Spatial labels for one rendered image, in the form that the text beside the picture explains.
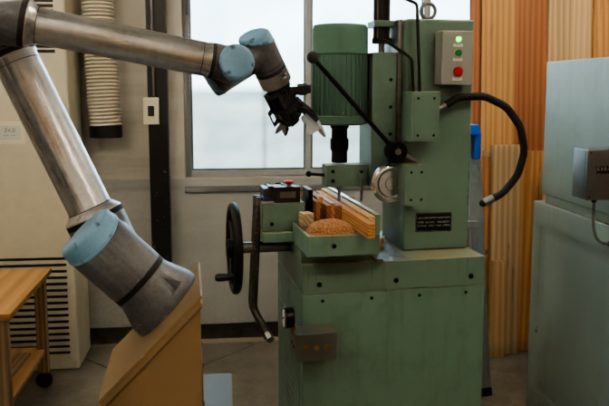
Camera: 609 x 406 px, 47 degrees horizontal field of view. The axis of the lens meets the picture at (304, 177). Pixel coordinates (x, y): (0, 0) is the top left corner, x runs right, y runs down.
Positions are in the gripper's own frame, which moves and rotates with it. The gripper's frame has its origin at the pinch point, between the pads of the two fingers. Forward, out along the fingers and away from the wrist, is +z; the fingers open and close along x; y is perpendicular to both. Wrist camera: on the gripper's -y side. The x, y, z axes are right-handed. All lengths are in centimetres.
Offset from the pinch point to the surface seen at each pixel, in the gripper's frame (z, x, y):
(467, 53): -1, 37, -40
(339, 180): 19.8, 2.7, -2.1
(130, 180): 55, -154, -27
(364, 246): 23.2, 22.8, 20.2
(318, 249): 17.5, 14.2, 28.7
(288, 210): 18.0, -6.0, 14.9
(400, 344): 59, 25, 27
